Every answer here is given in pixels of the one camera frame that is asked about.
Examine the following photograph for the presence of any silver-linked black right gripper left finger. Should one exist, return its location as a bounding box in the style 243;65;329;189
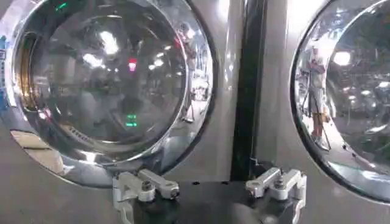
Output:
112;169;180;224

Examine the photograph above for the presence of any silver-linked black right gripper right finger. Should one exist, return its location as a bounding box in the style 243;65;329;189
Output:
245;167;307;224

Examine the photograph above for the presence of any grey dryer with round door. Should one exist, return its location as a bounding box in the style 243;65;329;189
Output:
255;0;390;224
0;0;247;224

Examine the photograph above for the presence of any round chrome glass dryer door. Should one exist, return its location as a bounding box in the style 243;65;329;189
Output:
289;0;390;204
0;0;219;188

